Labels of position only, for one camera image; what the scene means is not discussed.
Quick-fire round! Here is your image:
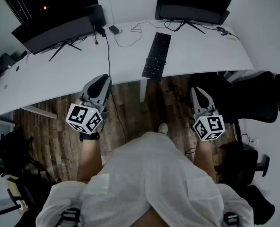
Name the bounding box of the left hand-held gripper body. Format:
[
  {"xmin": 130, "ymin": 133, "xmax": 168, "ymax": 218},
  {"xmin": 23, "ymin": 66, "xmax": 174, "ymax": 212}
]
[{"xmin": 66, "ymin": 93, "xmax": 109, "ymax": 135}]

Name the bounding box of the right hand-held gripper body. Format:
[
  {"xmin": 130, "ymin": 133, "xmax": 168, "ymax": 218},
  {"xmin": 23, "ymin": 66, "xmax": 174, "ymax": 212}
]
[{"xmin": 192, "ymin": 107, "xmax": 226, "ymax": 142}]

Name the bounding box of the black keyboard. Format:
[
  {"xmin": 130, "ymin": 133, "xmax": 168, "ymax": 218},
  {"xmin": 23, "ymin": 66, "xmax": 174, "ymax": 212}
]
[{"xmin": 141, "ymin": 32, "xmax": 172, "ymax": 80}]

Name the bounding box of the person's right forearm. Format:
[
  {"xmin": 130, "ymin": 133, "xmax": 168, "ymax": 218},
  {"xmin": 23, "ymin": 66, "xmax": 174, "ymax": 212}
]
[{"xmin": 192, "ymin": 140, "xmax": 218, "ymax": 184}]

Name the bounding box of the person's left forearm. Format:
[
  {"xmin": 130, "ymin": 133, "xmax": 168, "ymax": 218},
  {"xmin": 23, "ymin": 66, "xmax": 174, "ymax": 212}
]
[{"xmin": 76, "ymin": 138, "xmax": 102, "ymax": 183}]

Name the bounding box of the black wristwatch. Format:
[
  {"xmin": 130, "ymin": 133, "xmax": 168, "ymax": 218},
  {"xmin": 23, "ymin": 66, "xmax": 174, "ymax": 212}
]
[{"xmin": 79, "ymin": 131, "xmax": 101, "ymax": 142}]

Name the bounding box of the white desk leg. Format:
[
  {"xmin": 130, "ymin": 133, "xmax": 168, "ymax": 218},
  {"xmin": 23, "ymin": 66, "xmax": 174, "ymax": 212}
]
[{"xmin": 139, "ymin": 79, "xmax": 148, "ymax": 103}]

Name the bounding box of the white desk foot bar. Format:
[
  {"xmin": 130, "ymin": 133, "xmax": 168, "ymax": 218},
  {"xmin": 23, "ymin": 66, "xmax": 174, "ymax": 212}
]
[
  {"xmin": 223, "ymin": 70, "xmax": 247, "ymax": 83},
  {"xmin": 20, "ymin": 105, "xmax": 59, "ymax": 120}
]

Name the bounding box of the person's right white shoe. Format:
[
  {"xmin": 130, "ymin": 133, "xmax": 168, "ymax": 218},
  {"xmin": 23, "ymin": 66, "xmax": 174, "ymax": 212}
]
[{"xmin": 158, "ymin": 122, "xmax": 169, "ymax": 135}]

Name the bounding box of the black mesh office chair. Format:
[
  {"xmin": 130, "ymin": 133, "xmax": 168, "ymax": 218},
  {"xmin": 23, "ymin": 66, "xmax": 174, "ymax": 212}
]
[{"xmin": 193, "ymin": 70, "xmax": 280, "ymax": 192}]

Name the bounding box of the black power strip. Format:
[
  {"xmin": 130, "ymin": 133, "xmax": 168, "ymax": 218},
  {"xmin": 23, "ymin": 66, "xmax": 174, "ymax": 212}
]
[{"xmin": 94, "ymin": 25, "xmax": 107, "ymax": 37}]

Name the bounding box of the black monitor with V stand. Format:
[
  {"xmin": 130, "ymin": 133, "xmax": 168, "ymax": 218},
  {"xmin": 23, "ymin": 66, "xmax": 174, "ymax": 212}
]
[{"xmin": 11, "ymin": 15, "xmax": 96, "ymax": 62}]

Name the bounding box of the person's white shirt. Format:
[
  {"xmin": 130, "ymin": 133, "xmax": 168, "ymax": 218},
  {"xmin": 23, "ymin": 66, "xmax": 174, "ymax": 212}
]
[{"xmin": 35, "ymin": 131, "xmax": 254, "ymax": 227}]

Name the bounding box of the black laptop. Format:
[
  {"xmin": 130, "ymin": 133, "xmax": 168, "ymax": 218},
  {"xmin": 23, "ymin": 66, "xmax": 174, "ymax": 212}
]
[{"xmin": 0, "ymin": 52, "xmax": 17, "ymax": 85}]

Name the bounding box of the black bag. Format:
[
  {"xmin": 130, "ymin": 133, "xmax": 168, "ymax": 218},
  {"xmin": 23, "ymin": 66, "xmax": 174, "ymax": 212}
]
[{"xmin": 245, "ymin": 185, "xmax": 276, "ymax": 225}]

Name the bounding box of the long black power cable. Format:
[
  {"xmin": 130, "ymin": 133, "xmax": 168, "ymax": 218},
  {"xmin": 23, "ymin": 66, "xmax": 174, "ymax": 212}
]
[{"xmin": 103, "ymin": 33, "xmax": 128, "ymax": 144}]

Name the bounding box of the thin black looped cable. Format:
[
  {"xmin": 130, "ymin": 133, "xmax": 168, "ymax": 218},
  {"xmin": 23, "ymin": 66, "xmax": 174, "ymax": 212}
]
[{"xmin": 113, "ymin": 21, "xmax": 155, "ymax": 47}]

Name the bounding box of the black harness strap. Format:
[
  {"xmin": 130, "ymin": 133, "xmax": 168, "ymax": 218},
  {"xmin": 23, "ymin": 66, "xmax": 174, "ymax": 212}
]
[
  {"xmin": 223, "ymin": 211, "xmax": 240, "ymax": 227},
  {"xmin": 58, "ymin": 207, "xmax": 82, "ymax": 227}
]

